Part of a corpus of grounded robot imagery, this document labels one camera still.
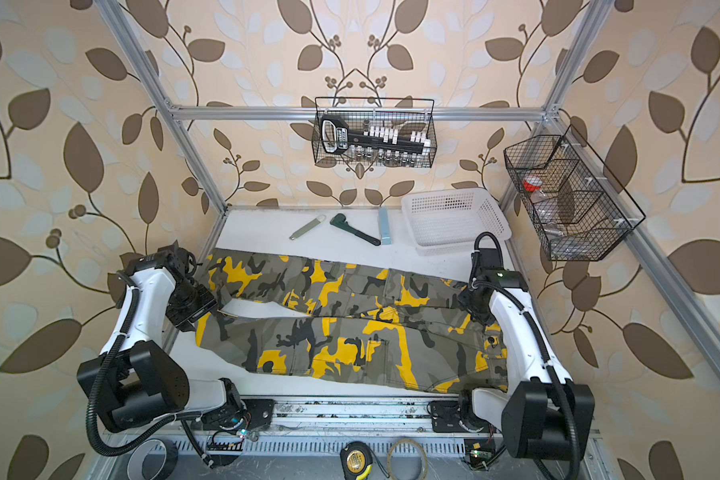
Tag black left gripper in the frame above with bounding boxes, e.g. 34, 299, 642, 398
166, 282, 219, 332

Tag white plastic basket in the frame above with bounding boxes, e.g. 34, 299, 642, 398
402, 188, 512, 256

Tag camouflage trousers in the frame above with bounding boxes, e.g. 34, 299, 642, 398
196, 249, 509, 393

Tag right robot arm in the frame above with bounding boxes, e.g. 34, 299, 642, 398
458, 231, 595, 479

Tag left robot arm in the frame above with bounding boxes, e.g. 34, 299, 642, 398
76, 243, 250, 457

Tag light blue sanding block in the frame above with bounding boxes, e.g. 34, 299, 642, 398
378, 207, 392, 245

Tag pale green utility knife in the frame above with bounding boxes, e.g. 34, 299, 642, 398
289, 215, 326, 241

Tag grey tape roll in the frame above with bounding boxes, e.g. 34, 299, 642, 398
126, 438, 179, 480

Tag black socket set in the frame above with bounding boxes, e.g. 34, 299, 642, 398
319, 115, 432, 154

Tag yellow tape measure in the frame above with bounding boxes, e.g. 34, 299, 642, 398
339, 441, 374, 480

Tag black wire basket right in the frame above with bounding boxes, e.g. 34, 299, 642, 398
503, 126, 646, 262

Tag black wire basket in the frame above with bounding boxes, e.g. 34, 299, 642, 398
503, 126, 646, 262
311, 95, 438, 169

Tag aluminium frame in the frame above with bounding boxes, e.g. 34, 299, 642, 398
95, 1, 720, 381

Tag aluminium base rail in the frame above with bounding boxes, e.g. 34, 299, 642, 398
104, 394, 601, 436

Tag black wire basket centre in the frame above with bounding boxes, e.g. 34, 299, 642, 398
311, 95, 438, 169

